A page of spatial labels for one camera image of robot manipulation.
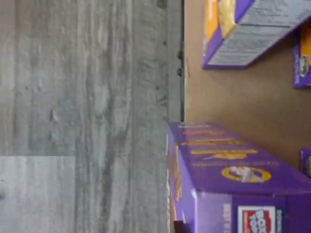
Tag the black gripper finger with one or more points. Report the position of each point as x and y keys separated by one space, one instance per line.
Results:
x=181 y=227

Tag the purple box with brown patch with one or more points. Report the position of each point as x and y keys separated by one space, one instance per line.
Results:
x=230 y=184

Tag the purple Annie's snack box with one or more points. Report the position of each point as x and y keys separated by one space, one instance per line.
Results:
x=306 y=162
x=302 y=63

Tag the brown shelf board with purple boxes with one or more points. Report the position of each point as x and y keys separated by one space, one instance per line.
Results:
x=243 y=97

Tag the purple box with yellow label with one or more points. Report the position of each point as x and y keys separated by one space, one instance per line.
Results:
x=243 y=36

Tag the black metal shelf frame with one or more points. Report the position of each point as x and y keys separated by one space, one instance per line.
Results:
x=181 y=72

